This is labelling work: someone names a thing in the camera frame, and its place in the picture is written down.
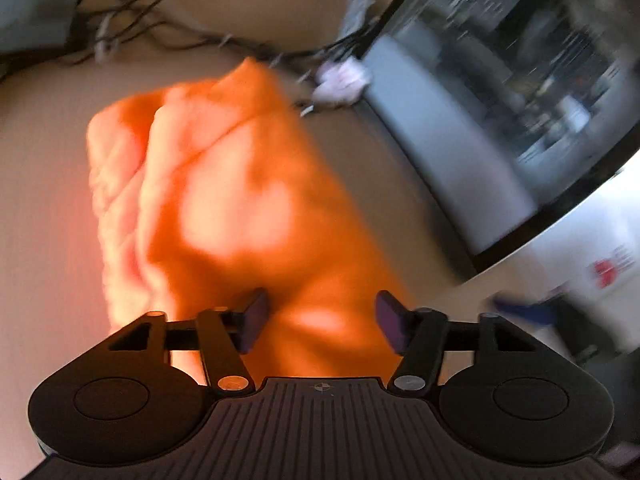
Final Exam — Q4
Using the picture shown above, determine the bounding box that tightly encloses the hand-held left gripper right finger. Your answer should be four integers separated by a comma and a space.
375, 290, 530, 395

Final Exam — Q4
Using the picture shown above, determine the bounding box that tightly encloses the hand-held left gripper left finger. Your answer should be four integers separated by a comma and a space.
107, 287, 271, 393

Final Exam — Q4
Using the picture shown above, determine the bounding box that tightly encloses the orange cloth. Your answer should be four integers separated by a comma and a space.
85, 56, 416, 387

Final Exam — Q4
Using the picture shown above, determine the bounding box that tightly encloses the black framed monitor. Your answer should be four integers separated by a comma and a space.
358, 0, 640, 277

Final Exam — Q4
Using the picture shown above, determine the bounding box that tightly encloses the white crumpled cloth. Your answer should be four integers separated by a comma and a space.
312, 56, 375, 107

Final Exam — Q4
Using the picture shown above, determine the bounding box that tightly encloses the grey box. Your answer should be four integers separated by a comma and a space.
0, 0, 81, 53

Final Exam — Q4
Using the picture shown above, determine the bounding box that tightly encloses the black cable bundle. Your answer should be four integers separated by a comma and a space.
62, 0, 381, 61

